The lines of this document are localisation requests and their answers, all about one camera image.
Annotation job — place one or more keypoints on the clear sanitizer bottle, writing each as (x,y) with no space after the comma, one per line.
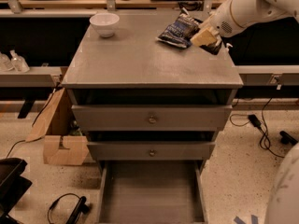
(19,62)
(5,63)

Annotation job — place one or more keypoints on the black power adapter with cable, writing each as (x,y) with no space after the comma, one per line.
(261,125)

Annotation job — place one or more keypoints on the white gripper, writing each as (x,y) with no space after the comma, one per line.
(221,21)

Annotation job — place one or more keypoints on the small white pump bottle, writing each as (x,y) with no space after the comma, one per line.
(228,46)

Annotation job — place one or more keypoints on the grey middle drawer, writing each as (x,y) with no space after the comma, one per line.
(151,150)

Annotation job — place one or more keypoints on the blue chip bag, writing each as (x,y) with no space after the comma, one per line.
(179,33)

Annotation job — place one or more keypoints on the grey drawer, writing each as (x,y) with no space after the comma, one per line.
(151,192)
(151,117)
(151,150)

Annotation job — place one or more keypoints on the white ceramic bowl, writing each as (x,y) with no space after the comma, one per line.
(105,24)

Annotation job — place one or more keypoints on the brown cardboard box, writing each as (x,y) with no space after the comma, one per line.
(54,125)

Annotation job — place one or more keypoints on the black caster leg right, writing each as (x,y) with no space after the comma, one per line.
(287,139)

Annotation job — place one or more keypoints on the grey bottom drawer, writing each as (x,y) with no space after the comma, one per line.
(151,192)

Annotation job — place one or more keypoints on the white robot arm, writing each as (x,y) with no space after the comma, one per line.
(283,203)

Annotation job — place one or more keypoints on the black chair base left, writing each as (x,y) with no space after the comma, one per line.
(12,186)

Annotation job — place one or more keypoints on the grey top drawer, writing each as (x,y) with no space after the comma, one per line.
(151,117)

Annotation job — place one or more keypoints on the grey drawer cabinet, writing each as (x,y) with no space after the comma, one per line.
(133,68)

